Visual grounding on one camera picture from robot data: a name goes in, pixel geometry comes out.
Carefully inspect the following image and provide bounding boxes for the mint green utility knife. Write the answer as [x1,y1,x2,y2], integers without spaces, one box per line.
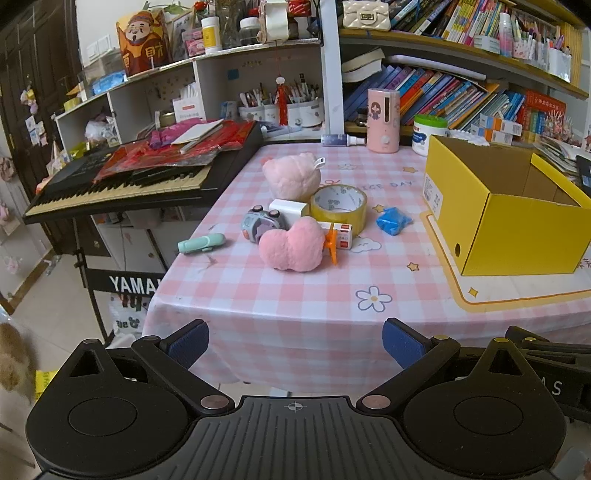
[177,233,226,255]

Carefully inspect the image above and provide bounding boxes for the blue wrapper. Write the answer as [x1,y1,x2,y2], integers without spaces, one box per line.
[377,207,413,236]

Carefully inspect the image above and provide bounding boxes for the small white red box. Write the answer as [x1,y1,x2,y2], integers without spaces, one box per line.
[318,221,353,250]

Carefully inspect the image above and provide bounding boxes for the orange clip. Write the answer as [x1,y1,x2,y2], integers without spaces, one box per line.
[324,223,338,266]

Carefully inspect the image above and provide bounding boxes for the pink heart plush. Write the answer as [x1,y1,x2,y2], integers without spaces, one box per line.
[259,216,325,273]

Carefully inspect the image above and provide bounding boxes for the yellow cardboard box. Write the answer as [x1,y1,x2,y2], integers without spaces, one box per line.
[423,136,590,276]

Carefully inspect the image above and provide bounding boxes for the yellow tape roll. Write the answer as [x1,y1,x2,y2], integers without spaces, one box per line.
[310,184,368,236]

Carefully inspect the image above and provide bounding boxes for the white charger plug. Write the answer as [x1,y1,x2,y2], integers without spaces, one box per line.
[270,199,310,224]

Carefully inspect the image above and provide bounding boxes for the pink pig plush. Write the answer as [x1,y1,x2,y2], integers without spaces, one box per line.
[263,152,325,202]

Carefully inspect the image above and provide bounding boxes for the keyboard stand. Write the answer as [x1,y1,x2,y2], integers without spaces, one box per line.
[72,220,164,346]

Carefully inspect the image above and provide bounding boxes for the white yellow placemat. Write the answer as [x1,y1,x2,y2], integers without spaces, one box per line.
[420,211,590,312]

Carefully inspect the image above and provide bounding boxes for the pink checkered tablecloth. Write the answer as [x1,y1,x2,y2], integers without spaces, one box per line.
[144,143,590,395]

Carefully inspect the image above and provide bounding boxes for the black Yamaha keyboard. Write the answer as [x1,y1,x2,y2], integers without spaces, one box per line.
[23,121,263,224]

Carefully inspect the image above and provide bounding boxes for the red paper stack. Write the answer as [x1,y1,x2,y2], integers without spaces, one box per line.
[93,119,263,184]

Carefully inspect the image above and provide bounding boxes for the white jar green lid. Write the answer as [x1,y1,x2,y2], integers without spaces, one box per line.
[412,114,448,157]

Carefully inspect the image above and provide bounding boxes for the small spray bottle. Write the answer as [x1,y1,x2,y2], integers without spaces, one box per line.
[321,134,366,147]

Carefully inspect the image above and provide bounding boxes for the pink cylindrical humidifier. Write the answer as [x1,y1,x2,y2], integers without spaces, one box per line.
[367,89,401,154]

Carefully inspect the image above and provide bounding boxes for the row of colourful books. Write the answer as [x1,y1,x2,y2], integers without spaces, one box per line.
[342,61,526,130]

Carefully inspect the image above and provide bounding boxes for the white pen holder cups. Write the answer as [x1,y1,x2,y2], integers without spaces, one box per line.
[238,98,325,129]

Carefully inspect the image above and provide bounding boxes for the white shelf unit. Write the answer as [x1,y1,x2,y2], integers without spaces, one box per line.
[55,39,325,152]

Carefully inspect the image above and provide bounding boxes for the red fortune god box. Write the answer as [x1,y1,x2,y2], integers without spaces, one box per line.
[116,8,171,77]

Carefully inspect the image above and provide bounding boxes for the white yellow bottle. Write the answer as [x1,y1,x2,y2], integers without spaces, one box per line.
[201,16,222,54]

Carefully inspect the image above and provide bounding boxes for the cream quilted handbag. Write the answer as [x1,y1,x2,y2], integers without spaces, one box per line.
[342,1,391,31]

